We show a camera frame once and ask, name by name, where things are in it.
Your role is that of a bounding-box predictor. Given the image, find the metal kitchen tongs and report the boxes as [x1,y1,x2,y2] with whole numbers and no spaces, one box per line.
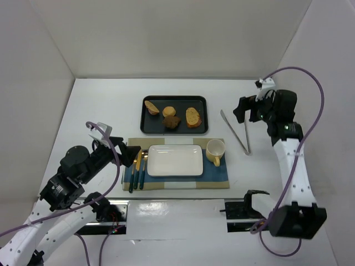
[220,109,251,156]

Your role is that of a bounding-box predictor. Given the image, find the dark brown bread chunk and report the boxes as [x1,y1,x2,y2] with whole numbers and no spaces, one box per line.
[162,115,181,129]

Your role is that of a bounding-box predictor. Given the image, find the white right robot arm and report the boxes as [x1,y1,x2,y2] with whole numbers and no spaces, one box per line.
[233,90,327,239]

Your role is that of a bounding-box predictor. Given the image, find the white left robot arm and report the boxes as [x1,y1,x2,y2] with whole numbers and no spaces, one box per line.
[1,137,141,265]

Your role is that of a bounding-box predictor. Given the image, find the sliced baguette bread piece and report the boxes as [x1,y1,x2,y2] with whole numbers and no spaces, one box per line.
[144,100,160,115]

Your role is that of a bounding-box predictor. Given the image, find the herb toast bread slice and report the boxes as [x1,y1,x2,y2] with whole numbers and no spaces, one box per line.
[186,108,202,128]

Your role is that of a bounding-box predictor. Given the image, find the round light bread bun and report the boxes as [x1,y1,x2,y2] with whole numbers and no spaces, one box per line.
[163,106,176,117]

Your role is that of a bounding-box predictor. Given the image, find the white rectangular plate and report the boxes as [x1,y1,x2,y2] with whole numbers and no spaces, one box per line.
[147,145,204,177]

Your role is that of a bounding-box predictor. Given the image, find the black baking tray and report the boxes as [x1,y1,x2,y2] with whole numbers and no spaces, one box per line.
[140,95,209,135]

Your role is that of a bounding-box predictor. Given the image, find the yellow ceramic mug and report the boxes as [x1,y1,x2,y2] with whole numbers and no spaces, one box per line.
[205,139,225,167]

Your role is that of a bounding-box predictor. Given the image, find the gold fork green handle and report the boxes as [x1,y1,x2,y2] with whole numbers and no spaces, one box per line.
[139,150,148,190]

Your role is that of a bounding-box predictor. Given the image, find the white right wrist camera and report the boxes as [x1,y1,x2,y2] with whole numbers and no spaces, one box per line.
[255,78,276,101]

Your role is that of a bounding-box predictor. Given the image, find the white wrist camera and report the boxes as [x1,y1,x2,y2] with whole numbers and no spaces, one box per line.
[86,122,112,147]
[255,78,276,101]

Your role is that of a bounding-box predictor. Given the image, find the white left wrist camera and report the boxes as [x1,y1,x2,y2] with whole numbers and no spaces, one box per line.
[86,122,112,147]

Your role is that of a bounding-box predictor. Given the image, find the gold knife green handle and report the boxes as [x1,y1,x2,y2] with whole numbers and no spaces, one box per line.
[133,150,143,190]

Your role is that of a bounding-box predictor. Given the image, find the gold spoon green handle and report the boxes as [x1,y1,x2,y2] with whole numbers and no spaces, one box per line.
[129,155,139,193]

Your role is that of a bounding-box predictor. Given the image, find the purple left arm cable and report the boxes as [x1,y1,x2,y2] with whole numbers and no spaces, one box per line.
[0,121,121,266]

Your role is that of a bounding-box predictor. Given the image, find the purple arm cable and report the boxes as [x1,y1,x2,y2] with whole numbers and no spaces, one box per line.
[250,66,325,257]
[0,121,121,266]

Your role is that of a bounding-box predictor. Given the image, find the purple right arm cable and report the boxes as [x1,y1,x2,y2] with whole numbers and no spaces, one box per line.
[250,66,325,257]

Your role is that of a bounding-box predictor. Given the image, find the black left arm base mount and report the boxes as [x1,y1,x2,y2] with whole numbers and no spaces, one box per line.
[77,200,128,236]

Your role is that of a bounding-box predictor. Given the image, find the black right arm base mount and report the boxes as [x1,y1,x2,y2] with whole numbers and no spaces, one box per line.
[220,200,264,233]

